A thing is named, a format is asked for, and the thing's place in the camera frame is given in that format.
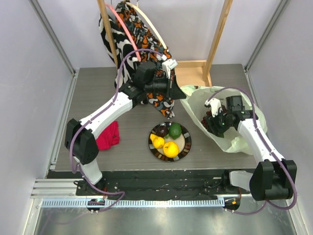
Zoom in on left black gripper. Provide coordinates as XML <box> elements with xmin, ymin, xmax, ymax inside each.
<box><xmin>144</xmin><ymin>73</ymin><xmax>186</xmax><ymax>100</ymax></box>

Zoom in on dark red fake grapes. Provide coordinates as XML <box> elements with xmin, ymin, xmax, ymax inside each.
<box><xmin>201</xmin><ymin>111</ymin><xmax>212</xmax><ymax>130</ymax></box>

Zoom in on pale green plastic bag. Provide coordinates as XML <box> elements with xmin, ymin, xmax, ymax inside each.
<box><xmin>179</xmin><ymin>84</ymin><xmax>268</xmax><ymax>155</ymax></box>

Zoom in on green fake avocado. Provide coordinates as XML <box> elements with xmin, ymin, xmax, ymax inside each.
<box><xmin>168</xmin><ymin>122</ymin><xmax>182</xmax><ymax>140</ymax></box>

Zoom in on beige plate with dark rim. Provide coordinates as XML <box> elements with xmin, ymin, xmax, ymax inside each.
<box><xmin>148</xmin><ymin>121</ymin><xmax>192</xmax><ymax>162</ymax></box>

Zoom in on dark purple fake mangosteen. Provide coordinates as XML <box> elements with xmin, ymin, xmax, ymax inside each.
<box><xmin>156</xmin><ymin>125</ymin><xmax>169</xmax><ymax>138</ymax></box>

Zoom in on yellow fake pear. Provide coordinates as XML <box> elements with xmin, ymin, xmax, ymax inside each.
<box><xmin>150</xmin><ymin>134</ymin><xmax>165</xmax><ymax>149</ymax></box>

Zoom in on yellow fake lemon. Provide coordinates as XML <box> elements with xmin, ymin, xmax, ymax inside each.
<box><xmin>162</xmin><ymin>141</ymin><xmax>179</xmax><ymax>158</ymax></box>

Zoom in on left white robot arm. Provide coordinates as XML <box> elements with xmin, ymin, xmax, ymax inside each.
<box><xmin>65</xmin><ymin>59</ymin><xmax>186</xmax><ymax>195</ymax></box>

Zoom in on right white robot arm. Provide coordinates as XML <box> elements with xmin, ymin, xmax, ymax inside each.
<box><xmin>203</xmin><ymin>95</ymin><xmax>297</xmax><ymax>201</ymax></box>

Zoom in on wooden clothes rack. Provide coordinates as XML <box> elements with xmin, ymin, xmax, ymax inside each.
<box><xmin>97</xmin><ymin>0</ymin><xmax>232</xmax><ymax>87</ymax></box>

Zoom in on zebra print garment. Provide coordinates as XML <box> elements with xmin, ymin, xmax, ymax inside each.
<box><xmin>99</xmin><ymin>16</ymin><xmax>139</xmax><ymax>88</ymax></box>

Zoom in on orange grey camouflage garment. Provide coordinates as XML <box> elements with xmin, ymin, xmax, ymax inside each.
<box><xmin>115</xmin><ymin>0</ymin><xmax>175</xmax><ymax>118</ymax></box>

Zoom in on red cloth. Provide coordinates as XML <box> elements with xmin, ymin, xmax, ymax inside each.
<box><xmin>96</xmin><ymin>121</ymin><xmax>120</xmax><ymax>151</ymax></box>

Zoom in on pink clothes hanger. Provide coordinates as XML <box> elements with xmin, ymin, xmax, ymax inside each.
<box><xmin>105</xmin><ymin>3</ymin><xmax>141</xmax><ymax>62</ymax></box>

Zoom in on cream clothes hanger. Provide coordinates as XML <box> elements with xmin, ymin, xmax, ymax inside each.
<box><xmin>126</xmin><ymin>2</ymin><xmax>168</xmax><ymax>49</ymax></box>

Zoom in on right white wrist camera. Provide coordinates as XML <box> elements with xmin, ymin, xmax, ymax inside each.
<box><xmin>204</xmin><ymin>98</ymin><xmax>223</xmax><ymax>118</ymax></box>

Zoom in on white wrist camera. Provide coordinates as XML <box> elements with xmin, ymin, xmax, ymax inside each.
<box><xmin>161</xmin><ymin>59</ymin><xmax>178</xmax><ymax>78</ymax></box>
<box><xmin>204</xmin><ymin>98</ymin><xmax>223</xmax><ymax>118</ymax></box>

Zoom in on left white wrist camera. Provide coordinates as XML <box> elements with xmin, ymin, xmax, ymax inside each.
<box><xmin>161</xmin><ymin>59</ymin><xmax>178</xmax><ymax>78</ymax></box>

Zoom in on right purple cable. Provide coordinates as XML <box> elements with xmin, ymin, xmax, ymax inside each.
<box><xmin>207</xmin><ymin>87</ymin><xmax>298</xmax><ymax>215</ymax></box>

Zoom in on purple cable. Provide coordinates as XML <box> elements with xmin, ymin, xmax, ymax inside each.
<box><xmin>69</xmin><ymin>48</ymin><xmax>167</xmax><ymax>213</ymax></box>
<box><xmin>207</xmin><ymin>87</ymin><xmax>298</xmax><ymax>215</ymax></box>

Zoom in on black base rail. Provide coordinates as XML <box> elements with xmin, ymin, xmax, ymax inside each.
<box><xmin>47</xmin><ymin>169</ymin><xmax>249</xmax><ymax>201</ymax></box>

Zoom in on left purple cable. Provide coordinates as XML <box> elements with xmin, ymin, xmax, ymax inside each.
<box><xmin>69</xmin><ymin>48</ymin><xmax>167</xmax><ymax>213</ymax></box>

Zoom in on white slotted cable duct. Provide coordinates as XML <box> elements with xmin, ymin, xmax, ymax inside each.
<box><xmin>42</xmin><ymin>197</ymin><xmax>224</xmax><ymax>208</ymax></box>

